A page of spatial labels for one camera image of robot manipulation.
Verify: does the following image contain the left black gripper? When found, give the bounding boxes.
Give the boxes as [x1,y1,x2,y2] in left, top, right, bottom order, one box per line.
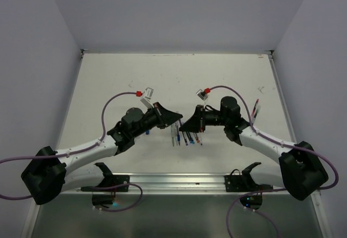
[131,101,182,138]

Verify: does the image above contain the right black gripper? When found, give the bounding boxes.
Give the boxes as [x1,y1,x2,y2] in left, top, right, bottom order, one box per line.
[179,104,229,132]

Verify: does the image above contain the grey pen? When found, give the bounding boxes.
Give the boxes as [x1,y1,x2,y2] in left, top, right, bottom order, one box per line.
[170,125,175,147]

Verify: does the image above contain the red pen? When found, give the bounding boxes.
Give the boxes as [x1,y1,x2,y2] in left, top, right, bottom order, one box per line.
[194,133,203,145]

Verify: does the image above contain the green pen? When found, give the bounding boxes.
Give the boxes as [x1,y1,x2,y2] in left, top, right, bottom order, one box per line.
[252,106,261,123]

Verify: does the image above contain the red pen cap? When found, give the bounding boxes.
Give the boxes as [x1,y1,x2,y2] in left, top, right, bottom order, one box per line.
[251,98,259,118]

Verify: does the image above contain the clear pen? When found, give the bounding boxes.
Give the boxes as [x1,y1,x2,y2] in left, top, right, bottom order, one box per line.
[173,123,179,146]

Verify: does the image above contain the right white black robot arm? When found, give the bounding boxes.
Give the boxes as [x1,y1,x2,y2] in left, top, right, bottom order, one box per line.
[179,97,329,201]

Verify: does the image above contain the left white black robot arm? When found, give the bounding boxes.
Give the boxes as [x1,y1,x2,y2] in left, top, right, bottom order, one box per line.
[21,102,183,205]

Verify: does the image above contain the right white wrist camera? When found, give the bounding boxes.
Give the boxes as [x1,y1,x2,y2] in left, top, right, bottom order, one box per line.
[196,88,210,105]

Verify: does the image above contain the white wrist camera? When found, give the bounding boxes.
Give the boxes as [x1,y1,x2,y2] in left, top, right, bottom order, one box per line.
[196,88,210,105]
[140,87,154,109]

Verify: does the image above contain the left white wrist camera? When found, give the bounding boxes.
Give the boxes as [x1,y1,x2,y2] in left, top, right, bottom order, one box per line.
[140,87,154,109]

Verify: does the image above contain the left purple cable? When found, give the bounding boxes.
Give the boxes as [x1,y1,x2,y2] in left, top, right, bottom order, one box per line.
[0,91,143,212]

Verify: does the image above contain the purple cable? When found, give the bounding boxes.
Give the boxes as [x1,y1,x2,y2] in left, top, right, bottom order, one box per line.
[0,91,143,212]
[226,85,339,238]

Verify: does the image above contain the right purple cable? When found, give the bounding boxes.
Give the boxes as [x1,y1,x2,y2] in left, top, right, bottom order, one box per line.
[226,85,339,238]

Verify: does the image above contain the aluminium mounting rail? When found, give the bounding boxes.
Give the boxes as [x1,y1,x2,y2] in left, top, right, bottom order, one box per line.
[59,169,285,192]

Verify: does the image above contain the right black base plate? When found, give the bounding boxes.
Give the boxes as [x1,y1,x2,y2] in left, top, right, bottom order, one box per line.
[224,162,273,192]

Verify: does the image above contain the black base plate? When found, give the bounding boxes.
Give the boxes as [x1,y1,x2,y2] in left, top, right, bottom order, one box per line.
[81,162,130,192]
[224,162,273,192]

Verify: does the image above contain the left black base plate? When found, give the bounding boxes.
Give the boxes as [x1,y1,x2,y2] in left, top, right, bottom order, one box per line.
[81,162,130,192]

